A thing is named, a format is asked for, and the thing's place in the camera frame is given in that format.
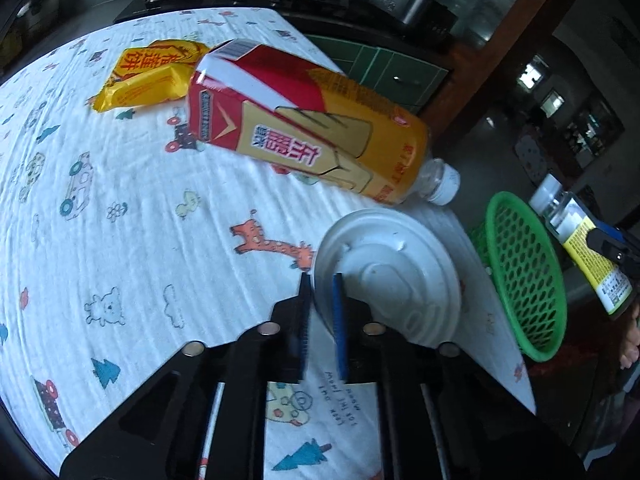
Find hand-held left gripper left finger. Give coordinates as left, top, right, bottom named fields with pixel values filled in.
left=60, top=272, right=313, bottom=480

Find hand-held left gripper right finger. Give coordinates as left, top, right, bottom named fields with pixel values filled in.
left=332, top=272, right=586, bottom=480

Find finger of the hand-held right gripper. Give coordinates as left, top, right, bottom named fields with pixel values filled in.
left=592, top=216, right=640, bottom=247
left=586, top=229, right=640, bottom=281

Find small bottle yellow label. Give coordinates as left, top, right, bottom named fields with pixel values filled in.
left=529, top=174, right=635, bottom=317

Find green plastic mesh basket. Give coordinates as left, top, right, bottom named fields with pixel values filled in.
left=470, top=191, right=568, bottom=363

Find white plastic lid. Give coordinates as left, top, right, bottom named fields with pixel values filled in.
left=312, top=208, right=462, bottom=350

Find person's right hand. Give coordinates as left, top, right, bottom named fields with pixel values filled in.
left=619, top=304, right=640, bottom=372

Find printed white tablecloth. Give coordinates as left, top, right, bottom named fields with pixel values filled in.
left=0, top=7, right=538, bottom=480

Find large tea bottle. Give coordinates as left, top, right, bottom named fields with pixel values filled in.
left=186, top=39, right=461, bottom=207

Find wooden cabinet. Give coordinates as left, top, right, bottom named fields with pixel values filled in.
left=425, top=0, right=591, bottom=131

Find green kitchen cabinet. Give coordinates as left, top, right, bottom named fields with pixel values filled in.
left=305, top=35, right=448, bottom=111

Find yellow snack packet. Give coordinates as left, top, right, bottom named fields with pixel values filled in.
left=91, top=62, right=193, bottom=113
left=117, top=40, right=211, bottom=81

